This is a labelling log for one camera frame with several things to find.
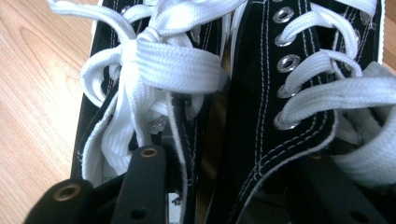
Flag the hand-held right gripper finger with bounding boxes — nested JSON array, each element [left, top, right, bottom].
[[165, 118, 190, 205]]

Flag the black canvas sneaker white sole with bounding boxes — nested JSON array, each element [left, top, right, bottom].
[[48, 0, 233, 224], [202, 0, 396, 224]]

